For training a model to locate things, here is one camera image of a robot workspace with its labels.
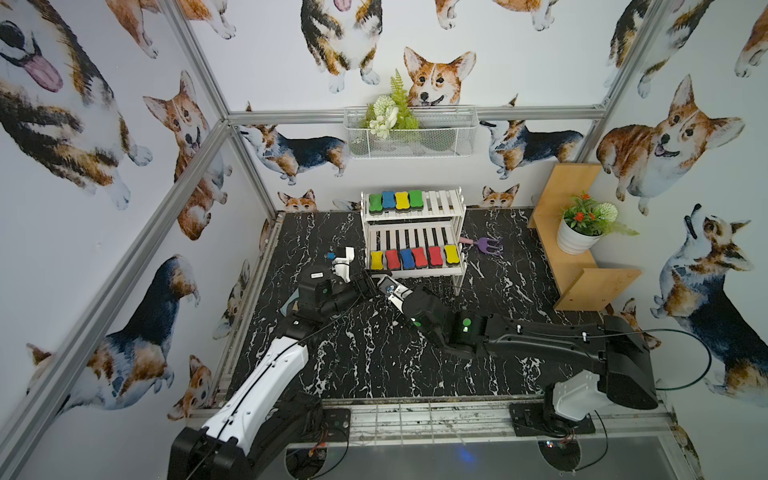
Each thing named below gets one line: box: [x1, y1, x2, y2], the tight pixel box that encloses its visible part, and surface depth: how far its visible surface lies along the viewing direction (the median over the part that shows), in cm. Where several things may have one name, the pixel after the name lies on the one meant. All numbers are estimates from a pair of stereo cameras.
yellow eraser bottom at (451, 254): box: [444, 244, 460, 264], surface depth 92 cm
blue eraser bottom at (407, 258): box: [400, 248, 415, 270], surface depth 91 cm
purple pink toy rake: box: [460, 237, 503, 255], surface depth 113 cm
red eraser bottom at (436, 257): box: [429, 246, 443, 266], surface depth 92 cm
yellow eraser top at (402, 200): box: [395, 191, 410, 210], surface depth 85 cm
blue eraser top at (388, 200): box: [382, 191, 396, 209], surface depth 86 cm
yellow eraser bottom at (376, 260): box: [371, 251, 383, 270], surface depth 91 cm
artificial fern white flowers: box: [361, 68, 419, 140], surface depth 82 cm
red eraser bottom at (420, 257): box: [412, 247, 428, 268], surface depth 92 cm
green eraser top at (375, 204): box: [369, 193, 384, 215], surface depth 85 cm
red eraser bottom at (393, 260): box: [385, 249, 401, 269], surface depth 92 cm
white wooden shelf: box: [361, 187, 468, 296], surface depth 91 cm
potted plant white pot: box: [556, 191, 640, 256], surface depth 92 cm
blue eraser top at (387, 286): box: [378, 277, 398, 295], surface depth 63 cm
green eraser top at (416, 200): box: [409, 190, 424, 211], surface depth 87 cm
